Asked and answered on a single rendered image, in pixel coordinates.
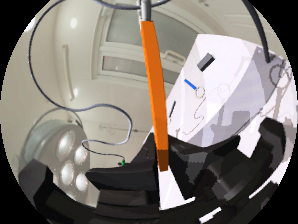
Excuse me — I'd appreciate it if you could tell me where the orange handle with dark grey loop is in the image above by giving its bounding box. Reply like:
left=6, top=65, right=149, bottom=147
left=137, top=0, right=169, bottom=172

